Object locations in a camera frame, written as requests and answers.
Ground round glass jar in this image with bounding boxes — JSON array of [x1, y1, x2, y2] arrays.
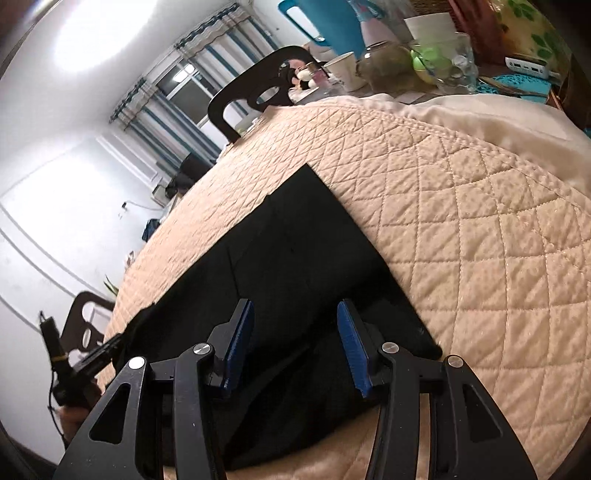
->
[[358, 41, 420, 92]]

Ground green floral bag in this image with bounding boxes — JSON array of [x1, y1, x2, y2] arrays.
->
[[489, 0, 570, 62]]

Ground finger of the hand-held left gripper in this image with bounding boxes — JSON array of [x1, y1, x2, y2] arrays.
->
[[69, 332, 125, 376]]

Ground beige quilted blanket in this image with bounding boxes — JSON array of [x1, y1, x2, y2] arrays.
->
[[104, 99, 591, 480]]

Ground white low cabinet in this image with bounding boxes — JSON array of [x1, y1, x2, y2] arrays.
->
[[151, 184, 174, 209]]

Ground white power strip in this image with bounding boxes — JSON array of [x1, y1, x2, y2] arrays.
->
[[504, 56, 562, 81]]

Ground blue plastic pitcher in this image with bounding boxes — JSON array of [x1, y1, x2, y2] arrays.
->
[[277, 0, 366, 61]]

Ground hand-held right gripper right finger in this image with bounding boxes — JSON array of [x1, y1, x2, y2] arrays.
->
[[336, 299, 539, 480]]

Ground glass bowl with green balls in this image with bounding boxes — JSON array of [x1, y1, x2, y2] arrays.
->
[[409, 32, 479, 96]]

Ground window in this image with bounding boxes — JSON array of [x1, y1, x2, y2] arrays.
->
[[156, 59, 215, 126]]

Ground white paper cup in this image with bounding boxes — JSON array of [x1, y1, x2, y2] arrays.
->
[[322, 52, 366, 92]]

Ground person's left hand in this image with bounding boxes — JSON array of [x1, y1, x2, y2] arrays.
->
[[60, 378, 101, 439]]

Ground white pink bottle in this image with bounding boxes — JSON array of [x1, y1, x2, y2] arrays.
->
[[347, 0, 399, 49]]

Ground dark suitcase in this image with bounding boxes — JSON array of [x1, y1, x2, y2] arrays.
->
[[165, 151, 218, 195]]

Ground white square container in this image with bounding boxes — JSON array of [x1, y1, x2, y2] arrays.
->
[[404, 12, 459, 45]]

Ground dark wooden chair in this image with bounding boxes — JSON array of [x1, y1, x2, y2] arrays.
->
[[59, 291, 116, 365], [207, 45, 319, 145]]

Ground cream satin cloth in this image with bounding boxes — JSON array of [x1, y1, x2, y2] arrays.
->
[[365, 92, 591, 195]]

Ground plush toy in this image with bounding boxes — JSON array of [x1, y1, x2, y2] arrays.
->
[[281, 58, 325, 92]]

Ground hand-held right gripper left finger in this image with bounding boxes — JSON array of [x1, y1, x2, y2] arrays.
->
[[53, 299, 256, 480]]

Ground teal table mat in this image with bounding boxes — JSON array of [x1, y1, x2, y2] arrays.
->
[[475, 74, 556, 99]]

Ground black pants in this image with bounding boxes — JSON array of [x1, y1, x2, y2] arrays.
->
[[113, 164, 443, 472]]

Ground striped blue grey curtain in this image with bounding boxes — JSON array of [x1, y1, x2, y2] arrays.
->
[[108, 76, 223, 163], [173, 2, 296, 93]]

